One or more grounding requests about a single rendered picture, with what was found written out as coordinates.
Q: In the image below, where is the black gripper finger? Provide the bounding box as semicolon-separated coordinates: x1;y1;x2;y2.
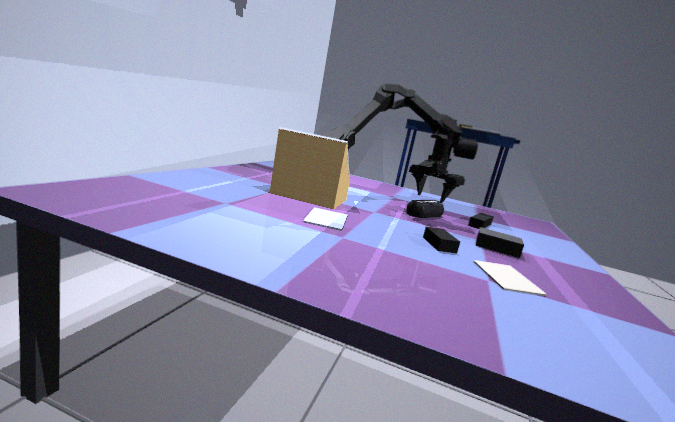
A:
411;174;427;195
440;183;459;203

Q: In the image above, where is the white flat plate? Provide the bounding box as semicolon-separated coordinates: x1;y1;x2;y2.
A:
474;260;547;296

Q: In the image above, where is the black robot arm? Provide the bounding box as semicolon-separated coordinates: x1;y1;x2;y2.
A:
322;84;478;176

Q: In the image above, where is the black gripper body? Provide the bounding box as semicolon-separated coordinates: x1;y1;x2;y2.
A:
409;152;465;185

